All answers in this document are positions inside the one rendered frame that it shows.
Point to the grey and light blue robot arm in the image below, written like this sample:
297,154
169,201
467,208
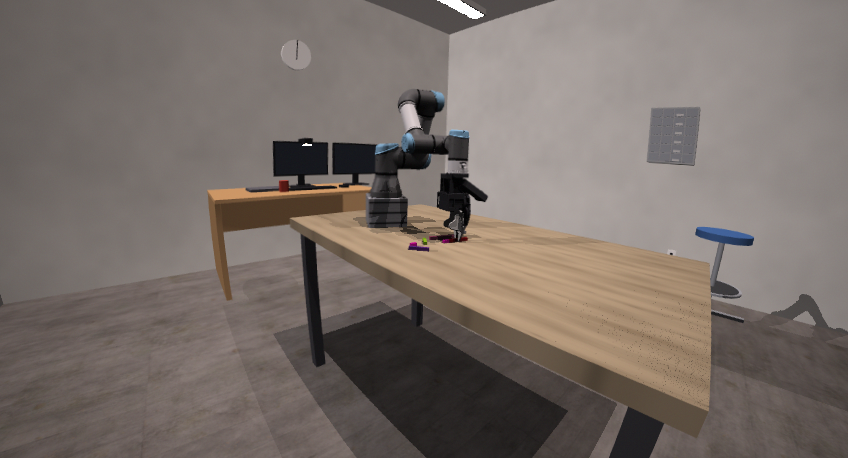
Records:
417,117

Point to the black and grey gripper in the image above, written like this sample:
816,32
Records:
452,197

